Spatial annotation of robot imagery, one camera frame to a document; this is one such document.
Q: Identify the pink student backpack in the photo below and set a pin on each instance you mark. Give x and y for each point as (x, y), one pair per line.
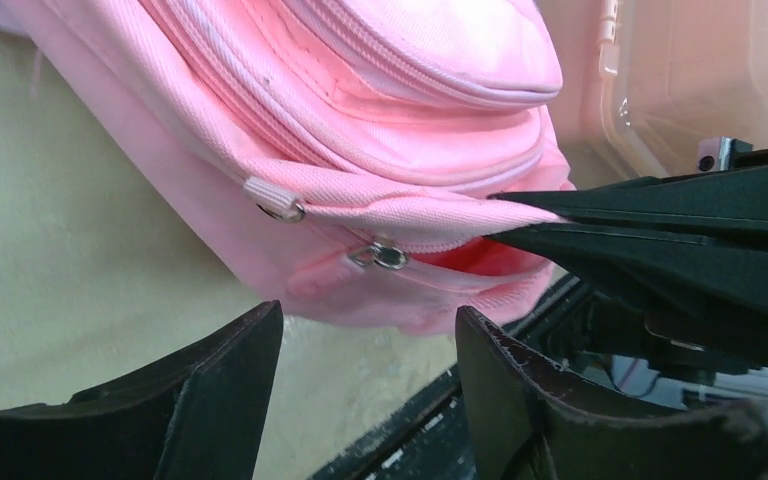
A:
(343, 157)

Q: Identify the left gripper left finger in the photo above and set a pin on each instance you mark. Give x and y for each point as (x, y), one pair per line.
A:
(197, 413)

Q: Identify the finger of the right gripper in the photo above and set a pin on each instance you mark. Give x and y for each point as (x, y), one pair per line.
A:
(709, 289)
(733, 199)

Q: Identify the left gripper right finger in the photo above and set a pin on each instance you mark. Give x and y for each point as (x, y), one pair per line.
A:
(530, 418)

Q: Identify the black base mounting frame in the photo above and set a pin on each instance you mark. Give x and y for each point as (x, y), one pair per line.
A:
(581, 330)

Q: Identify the pink translucent plastic box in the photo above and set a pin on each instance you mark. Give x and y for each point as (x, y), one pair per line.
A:
(645, 82)

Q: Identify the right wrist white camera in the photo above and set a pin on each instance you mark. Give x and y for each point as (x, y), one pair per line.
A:
(720, 153)

